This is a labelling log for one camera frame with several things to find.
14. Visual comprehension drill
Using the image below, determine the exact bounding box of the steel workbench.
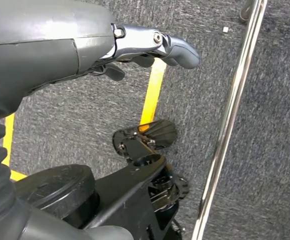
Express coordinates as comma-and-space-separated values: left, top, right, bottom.
191, 0, 269, 240

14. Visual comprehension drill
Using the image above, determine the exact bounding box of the yellow floor tape square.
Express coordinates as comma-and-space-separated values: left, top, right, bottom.
1, 57, 168, 182

